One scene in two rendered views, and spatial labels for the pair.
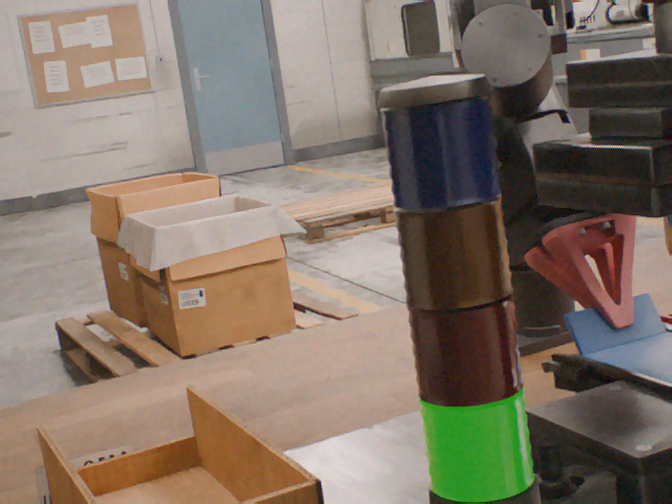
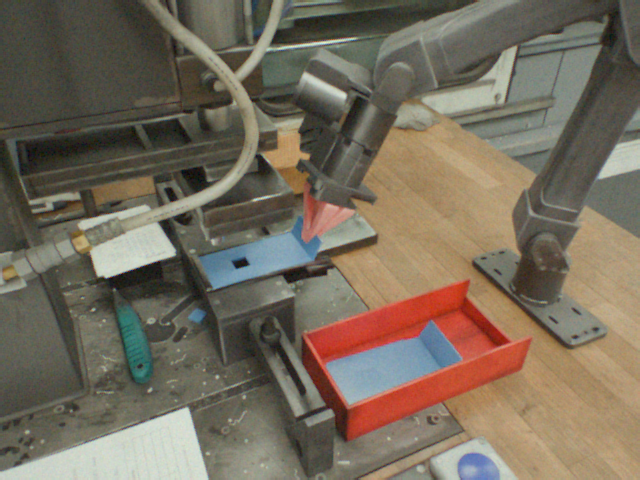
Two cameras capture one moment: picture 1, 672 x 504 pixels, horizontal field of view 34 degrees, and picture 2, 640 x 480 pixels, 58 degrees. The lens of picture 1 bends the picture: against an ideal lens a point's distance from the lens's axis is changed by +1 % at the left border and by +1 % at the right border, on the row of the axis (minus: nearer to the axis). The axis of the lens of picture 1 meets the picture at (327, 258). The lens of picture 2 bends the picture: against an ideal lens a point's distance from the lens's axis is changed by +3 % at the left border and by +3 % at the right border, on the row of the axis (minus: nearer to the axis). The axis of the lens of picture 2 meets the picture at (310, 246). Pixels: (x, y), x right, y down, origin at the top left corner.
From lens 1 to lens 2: 1.09 m
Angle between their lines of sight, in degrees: 82
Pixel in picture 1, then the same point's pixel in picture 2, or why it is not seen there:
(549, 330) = (510, 286)
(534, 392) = (418, 276)
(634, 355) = (280, 244)
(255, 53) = not seen: outside the picture
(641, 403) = (227, 239)
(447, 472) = not seen: hidden behind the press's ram
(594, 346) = (294, 233)
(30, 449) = (401, 142)
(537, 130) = (327, 135)
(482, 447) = not seen: hidden behind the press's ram
